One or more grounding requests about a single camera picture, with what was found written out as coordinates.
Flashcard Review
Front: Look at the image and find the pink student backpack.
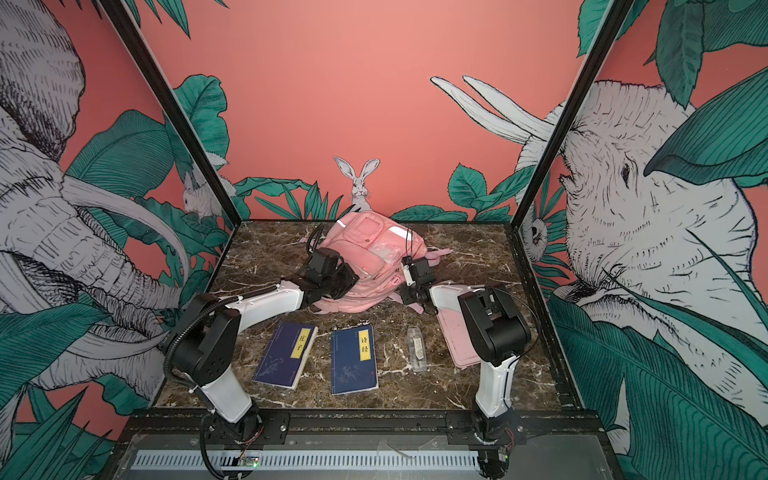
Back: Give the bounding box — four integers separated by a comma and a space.
312, 210, 452, 313

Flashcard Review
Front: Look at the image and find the dark blue book yellow label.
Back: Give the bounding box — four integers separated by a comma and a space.
331, 324, 379, 395

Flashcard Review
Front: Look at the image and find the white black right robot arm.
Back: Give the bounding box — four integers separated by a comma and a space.
400, 256, 531, 445

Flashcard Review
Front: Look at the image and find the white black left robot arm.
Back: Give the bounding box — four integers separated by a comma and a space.
163, 248, 359, 444

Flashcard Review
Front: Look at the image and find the clear plastic small case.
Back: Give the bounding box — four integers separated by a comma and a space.
407, 327, 428, 373

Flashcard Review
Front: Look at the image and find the pink pencil case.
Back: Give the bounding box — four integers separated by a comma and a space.
437, 307, 481, 369

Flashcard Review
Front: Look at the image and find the dark blue book left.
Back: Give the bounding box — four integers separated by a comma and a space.
253, 321, 317, 390

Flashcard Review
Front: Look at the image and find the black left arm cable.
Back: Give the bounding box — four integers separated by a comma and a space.
163, 284, 280, 385

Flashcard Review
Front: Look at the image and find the white perforated cable tray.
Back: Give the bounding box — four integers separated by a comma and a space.
129, 450, 479, 472

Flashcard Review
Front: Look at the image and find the black front mounting rail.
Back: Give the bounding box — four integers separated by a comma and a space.
118, 408, 605, 447

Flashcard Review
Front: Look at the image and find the black right corner frame post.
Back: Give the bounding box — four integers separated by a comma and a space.
511, 0, 633, 230

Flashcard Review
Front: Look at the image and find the black corner frame post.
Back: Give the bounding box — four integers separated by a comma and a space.
511, 0, 633, 230
99, 0, 242, 228

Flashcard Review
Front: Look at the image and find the black left corner frame post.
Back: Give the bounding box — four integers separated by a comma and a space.
99, 0, 242, 228

